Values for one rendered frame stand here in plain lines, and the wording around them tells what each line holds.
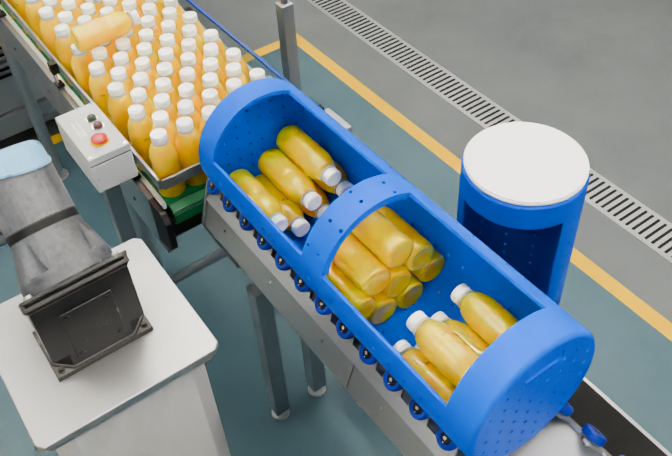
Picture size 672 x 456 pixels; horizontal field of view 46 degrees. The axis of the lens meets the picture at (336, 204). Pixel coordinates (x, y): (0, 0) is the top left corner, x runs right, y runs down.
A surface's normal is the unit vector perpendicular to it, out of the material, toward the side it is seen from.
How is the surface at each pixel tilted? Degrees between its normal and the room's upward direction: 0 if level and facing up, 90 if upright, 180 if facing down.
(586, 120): 0
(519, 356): 17
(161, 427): 90
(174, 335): 0
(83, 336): 90
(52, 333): 90
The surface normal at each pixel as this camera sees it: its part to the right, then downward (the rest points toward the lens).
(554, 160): -0.05, -0.71
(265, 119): 0.58, 0.55
